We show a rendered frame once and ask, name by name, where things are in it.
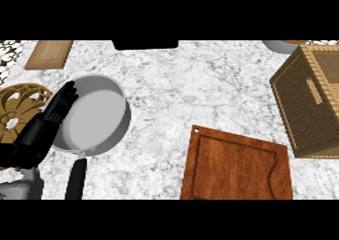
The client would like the brown wicker basket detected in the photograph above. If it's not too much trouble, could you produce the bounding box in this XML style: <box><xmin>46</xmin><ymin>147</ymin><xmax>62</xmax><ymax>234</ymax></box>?
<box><xmin>269</xmin><ymin>44</ymin><xmax>339</xmax><ymax>160</ymax></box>

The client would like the gold ornate trivet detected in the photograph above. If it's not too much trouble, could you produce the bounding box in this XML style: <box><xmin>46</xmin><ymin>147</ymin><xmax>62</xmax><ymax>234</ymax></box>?
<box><xmin>0</xmin><ymin>82</ymin><xmax>55</xmax><ymax>173</ymax></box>

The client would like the grey bowl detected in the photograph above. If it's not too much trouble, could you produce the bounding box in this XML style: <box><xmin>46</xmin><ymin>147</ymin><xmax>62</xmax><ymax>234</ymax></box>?
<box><xmin>261</xmin><ymin>40</ymin><xmax>308</xmax><ymax>55</ymax></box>

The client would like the grey frying pan black handle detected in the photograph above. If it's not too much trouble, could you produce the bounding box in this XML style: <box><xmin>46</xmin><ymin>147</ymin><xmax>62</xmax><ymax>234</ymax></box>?
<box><xmin>52</xmin><ymin>74</ymin><xmax>133</xmax><ymax>201</ymax></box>

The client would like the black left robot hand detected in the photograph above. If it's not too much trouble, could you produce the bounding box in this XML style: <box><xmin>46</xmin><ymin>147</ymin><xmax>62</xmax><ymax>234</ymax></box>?
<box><xmin>0</xmin><ymin>80</ymin><xmax>80</xmax><ymax>171</ymax></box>

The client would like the black appliance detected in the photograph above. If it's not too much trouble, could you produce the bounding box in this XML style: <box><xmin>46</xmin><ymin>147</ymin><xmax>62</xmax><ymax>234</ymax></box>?
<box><xmin>113</xmin><ymin>40</ymin><xmax>180</xmax><ymax>52</ymax></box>

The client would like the light wooden rectangular board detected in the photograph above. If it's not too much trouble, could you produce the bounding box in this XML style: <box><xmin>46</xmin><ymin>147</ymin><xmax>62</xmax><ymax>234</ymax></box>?
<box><xmin>24</xmin><ymin>40</ymin><xmax>76</xmax><ymax>70</ymax></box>

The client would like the brown wooden cutting board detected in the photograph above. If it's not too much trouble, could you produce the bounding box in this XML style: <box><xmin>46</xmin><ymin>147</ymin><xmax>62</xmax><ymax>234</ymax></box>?
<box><xmin>180</xmin><ymin>124</ymin><xmax>295</xmax><ymax>201</ymax></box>

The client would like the black and white patterned mat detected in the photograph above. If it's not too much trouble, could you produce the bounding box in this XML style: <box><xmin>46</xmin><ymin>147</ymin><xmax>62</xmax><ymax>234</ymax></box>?
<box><xmin>0</xmin><ymin>40</ymin><xmax>31</xmax><ymax>92</ymax></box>

